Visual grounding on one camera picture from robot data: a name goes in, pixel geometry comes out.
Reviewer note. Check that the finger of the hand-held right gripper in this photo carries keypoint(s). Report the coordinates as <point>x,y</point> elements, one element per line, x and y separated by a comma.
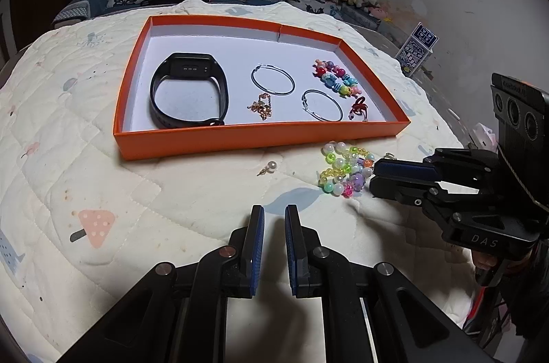
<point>405,169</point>
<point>399,191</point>

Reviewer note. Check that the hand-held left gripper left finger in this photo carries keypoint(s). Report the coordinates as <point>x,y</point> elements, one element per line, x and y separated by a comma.
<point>258,247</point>

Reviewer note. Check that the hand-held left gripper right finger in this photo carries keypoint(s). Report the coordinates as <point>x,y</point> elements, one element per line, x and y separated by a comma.
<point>291,247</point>

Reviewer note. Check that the orange cardboard box tray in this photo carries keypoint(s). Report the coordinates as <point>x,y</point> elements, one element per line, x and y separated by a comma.
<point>240,139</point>

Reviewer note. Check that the silver hoop earring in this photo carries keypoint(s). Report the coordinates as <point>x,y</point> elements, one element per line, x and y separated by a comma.
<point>259,67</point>
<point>305,102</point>

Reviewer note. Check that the black smart band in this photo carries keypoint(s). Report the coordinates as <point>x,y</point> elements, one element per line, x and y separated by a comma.
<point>188,64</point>

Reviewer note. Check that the person's right hand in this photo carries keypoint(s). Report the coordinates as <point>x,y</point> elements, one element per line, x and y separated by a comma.
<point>484,260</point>

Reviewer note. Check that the pearl stud earring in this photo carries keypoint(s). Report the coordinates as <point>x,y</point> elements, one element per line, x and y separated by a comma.
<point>271,165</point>

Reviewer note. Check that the white quilted printed blanket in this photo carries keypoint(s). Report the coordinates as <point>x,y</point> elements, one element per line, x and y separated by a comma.
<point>171,217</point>

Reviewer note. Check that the blue white printed carton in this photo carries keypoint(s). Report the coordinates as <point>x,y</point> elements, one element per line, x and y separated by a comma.
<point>416,49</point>

